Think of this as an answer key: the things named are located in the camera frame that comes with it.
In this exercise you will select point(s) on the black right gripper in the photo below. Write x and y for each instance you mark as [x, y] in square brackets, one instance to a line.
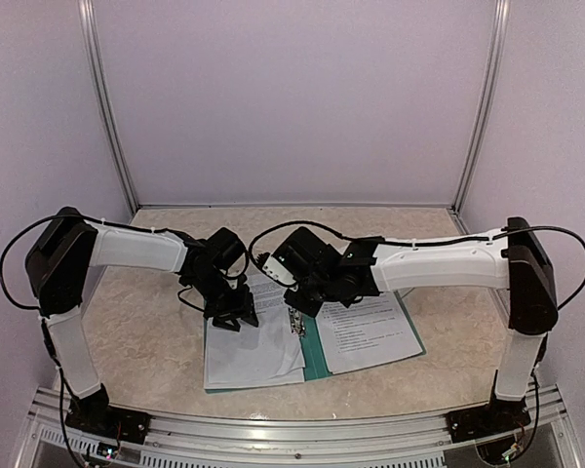
[310, 307]

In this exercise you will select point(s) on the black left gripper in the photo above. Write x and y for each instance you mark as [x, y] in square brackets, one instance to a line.
[243, 307]

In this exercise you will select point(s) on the printed paper sheet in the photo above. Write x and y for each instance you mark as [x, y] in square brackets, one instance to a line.
[252, 357]

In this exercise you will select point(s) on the paper sheets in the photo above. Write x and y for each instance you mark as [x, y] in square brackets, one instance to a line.
[373, 332]

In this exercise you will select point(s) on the dark teal folder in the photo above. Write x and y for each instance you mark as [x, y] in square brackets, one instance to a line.
[315, 364]

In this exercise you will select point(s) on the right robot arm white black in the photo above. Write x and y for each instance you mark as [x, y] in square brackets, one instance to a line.
[511, 258]

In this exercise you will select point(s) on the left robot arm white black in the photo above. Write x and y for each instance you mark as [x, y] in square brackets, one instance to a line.
[58, 264]

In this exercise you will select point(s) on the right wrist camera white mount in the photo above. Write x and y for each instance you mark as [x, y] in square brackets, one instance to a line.
[276, 271]

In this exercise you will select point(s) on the front aluminium rail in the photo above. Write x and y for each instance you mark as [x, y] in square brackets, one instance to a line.
[427, 439]

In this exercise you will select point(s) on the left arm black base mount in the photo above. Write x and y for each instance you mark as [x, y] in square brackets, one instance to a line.
[95, 415]

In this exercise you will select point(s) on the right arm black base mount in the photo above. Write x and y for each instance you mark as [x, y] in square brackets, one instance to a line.
[494, 417]

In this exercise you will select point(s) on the right aluminium frame post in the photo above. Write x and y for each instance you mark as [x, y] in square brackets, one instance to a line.
[485, 104]

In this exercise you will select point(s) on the aluminium frame post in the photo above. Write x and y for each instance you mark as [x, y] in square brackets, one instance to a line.
[88, 21]
[485, 104]

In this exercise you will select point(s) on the left aluminium frame post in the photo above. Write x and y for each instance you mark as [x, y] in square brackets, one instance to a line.
[88, 21]

